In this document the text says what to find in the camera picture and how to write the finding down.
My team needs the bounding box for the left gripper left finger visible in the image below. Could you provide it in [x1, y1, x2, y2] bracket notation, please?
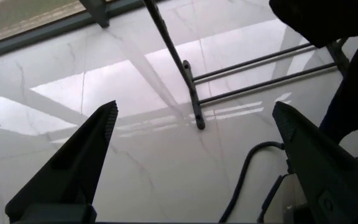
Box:
[5, 100, 119, 223]

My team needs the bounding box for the black clothes rack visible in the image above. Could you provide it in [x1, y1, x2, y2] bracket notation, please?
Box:
[142, 0, 351, 131]

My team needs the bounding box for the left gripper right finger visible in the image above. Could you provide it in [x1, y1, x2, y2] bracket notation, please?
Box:
[271, 101, 358, 223]

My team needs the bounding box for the window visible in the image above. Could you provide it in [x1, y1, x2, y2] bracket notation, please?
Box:
[0, 0, 167, 62]

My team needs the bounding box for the black cable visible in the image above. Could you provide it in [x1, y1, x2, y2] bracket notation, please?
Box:
[218, 141, 286, 223]

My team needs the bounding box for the black garment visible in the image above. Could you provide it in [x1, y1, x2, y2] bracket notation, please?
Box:
[268, 0, 358, 145]

